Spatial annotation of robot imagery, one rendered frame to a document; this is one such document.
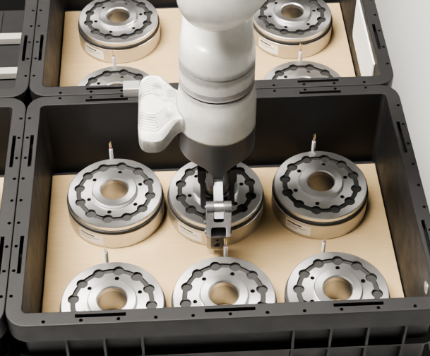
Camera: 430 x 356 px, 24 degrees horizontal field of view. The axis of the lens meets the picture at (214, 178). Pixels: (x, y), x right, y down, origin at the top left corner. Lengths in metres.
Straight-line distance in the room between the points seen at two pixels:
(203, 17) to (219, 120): 0.13
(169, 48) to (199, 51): 0.43
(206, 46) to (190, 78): 0.04
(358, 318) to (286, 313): 0.07
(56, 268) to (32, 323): 0.17
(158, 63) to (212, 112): 0.38
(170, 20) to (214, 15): 0.54
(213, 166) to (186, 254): 0.14
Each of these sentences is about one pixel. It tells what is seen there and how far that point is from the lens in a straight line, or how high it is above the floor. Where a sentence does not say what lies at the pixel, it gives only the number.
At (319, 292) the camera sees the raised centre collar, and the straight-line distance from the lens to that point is 1.02.
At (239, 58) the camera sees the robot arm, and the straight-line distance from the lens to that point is 0.90.
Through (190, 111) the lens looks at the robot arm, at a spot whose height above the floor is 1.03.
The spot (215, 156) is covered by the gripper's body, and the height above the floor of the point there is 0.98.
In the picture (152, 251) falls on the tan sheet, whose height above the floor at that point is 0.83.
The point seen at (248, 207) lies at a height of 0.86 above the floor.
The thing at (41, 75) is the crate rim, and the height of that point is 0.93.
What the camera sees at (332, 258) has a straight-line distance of 1.05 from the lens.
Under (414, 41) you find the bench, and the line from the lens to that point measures 1.57.
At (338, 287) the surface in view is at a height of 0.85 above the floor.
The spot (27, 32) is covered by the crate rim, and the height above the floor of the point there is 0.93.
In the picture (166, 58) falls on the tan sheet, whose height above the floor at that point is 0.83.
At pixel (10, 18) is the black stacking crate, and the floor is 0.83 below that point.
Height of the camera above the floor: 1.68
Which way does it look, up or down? 47 degrees down
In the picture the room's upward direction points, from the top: straight up
